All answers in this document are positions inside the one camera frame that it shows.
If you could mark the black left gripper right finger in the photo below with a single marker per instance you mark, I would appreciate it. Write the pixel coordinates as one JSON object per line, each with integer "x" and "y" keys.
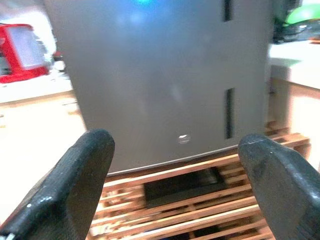
{"x": 285, "y": 190}

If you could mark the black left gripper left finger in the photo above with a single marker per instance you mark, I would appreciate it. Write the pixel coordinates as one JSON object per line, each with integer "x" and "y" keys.
{"x": 62, "y": 190}

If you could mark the grey mini fridge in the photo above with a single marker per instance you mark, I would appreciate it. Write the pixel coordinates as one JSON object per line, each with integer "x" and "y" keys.
{"x": 150, "y": 75}

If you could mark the white-topped beige counter cabinet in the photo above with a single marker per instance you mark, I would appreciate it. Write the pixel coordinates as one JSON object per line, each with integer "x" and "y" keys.
{"x": 300, "y": 112}

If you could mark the black tray under slats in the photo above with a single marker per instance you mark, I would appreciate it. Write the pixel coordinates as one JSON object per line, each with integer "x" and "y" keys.
{"x": 185, "y": 187}

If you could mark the wooden slatted stand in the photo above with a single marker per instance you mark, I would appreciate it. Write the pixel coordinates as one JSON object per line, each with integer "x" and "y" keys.
{"x": 175, "y": 217}

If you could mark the red appliance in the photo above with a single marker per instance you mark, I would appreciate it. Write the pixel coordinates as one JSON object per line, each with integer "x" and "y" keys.
{"x": 22, "y": 55}

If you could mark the green plastic object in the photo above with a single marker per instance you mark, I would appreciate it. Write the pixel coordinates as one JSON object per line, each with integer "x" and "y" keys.
{"x": 303, "y": 15}

